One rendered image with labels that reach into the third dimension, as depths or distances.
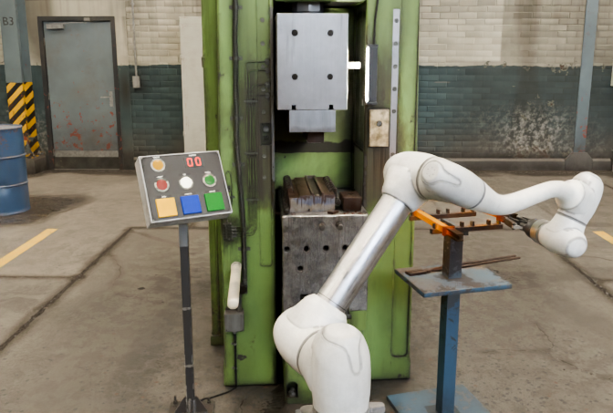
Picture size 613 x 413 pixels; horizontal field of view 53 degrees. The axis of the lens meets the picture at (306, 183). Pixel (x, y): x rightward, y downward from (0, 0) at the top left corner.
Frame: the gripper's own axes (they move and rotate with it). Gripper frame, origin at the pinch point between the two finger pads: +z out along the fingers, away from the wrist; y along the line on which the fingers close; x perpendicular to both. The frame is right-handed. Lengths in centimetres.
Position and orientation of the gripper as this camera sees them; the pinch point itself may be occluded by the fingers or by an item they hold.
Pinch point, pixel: (508, 217)
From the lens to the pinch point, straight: 250.3
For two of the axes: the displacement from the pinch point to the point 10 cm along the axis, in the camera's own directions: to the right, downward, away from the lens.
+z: -2.3, -1.8, 9.6
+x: 0.0, -9.8, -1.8
